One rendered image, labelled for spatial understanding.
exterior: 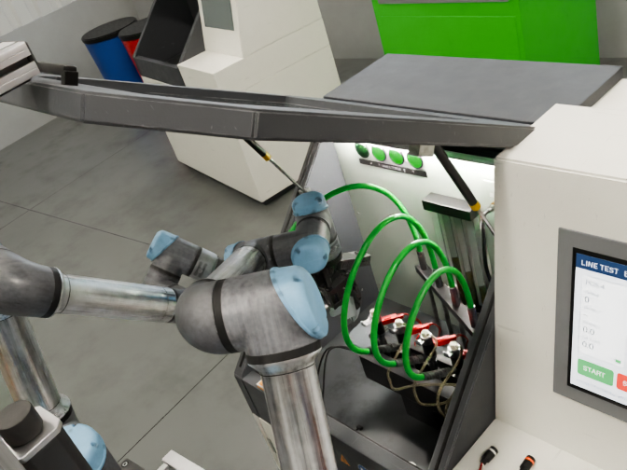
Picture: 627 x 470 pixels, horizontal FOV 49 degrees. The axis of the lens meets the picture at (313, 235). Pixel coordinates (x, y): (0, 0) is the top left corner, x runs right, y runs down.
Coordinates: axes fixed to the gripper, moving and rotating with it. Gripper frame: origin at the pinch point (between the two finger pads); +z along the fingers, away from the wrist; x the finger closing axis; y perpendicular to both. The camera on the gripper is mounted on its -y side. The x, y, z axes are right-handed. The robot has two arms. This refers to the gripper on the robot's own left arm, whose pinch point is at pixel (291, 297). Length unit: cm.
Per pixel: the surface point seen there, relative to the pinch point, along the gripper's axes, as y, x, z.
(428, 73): -62, -28, 9
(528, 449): -5, 38, 49
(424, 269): -18.8, -9.6, 29.4
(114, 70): 66, -589, -134
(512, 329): -25, 34, 34
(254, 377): 29.2, -11.8, 4.9
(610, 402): -25, 50, 49
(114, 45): 42, -581, -143
